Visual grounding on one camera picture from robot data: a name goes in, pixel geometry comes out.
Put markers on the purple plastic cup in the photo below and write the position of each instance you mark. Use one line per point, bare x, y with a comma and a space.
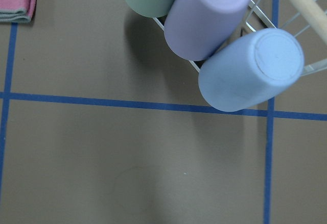
195, 29

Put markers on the blue plastic cup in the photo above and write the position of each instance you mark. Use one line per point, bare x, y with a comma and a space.
251, 70

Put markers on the white wire cup rack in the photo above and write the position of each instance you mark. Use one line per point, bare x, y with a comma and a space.
259, 14

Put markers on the wooden rack handle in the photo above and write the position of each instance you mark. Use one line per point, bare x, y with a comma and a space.
313, 14

